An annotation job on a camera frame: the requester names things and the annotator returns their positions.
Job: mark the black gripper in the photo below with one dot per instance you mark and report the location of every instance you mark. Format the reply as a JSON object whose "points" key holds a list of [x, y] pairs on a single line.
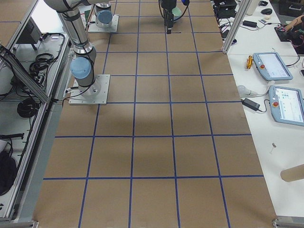
{"points": [[168, 6]]}

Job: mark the green bowl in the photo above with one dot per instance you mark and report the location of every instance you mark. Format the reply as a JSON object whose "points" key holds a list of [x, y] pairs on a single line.
{"points": [[176, 12]]}

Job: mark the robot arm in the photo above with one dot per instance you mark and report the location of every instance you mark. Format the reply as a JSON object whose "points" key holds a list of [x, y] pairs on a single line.
{"points": [[82, 67], [103, 14]]}

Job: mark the blue bowl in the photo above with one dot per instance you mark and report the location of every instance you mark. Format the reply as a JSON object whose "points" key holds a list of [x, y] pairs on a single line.
{"points": [[176, 19]]}

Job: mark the yellow tool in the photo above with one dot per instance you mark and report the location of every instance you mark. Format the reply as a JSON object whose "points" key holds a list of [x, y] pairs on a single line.
{"points": [[249, 62]]}

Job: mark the white light bulb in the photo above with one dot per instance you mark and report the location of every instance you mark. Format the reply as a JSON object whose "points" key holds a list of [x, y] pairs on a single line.
{"points": [[244, 92]]}

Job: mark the far teach pendant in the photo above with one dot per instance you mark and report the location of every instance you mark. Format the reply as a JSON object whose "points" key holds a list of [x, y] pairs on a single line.
{"points": [[271, 67]]}

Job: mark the teach pendant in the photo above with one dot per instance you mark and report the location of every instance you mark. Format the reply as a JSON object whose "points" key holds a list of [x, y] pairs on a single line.
{"points": [[271, 67], [286, 105]]}

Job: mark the black power adapter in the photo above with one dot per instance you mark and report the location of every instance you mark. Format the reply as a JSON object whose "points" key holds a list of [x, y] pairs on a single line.
{"points": [[250, 104]]}

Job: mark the near teach pendant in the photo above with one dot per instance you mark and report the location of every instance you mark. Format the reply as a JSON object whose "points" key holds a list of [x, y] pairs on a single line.
{"points": [[286, 105]]}

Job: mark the cardboard tube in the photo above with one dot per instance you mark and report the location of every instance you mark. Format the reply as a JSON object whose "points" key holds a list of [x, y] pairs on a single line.
{"points": [[293, 174]]}

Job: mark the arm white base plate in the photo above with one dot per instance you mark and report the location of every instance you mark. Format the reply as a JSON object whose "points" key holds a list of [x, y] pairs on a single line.
{"points": [[96, 94], [103, 28]]}

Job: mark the aluminium frame post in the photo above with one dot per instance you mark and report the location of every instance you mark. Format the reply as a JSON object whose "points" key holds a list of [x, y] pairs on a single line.
{"points": [[242, 10]]}

